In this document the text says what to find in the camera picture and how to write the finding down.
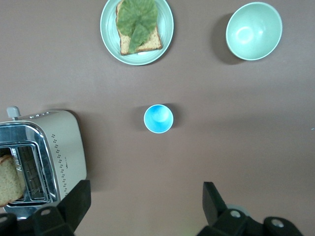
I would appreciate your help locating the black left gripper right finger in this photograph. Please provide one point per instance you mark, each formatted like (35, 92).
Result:
(214, 206)

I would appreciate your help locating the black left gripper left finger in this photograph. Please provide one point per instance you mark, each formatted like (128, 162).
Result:
(73, 204)

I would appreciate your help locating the blue plastic cup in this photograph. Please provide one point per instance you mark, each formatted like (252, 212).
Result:
(157, 119)

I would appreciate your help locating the beige and chrome toaster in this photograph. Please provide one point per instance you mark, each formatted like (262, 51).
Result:
(66, 137)

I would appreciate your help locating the brown bread slice in toaster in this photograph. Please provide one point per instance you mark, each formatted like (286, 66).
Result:
(8, 182)

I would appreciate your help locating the pale green plate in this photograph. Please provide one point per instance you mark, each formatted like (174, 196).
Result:
(108, 32)

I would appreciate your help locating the toast slice under lettuce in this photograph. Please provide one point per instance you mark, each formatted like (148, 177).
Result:
(150, 42)

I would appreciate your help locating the pale green bowl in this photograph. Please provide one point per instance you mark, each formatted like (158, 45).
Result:
(253, 32)

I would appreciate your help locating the green lettuce leaf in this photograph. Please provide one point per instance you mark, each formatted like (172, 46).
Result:
(135, 17)

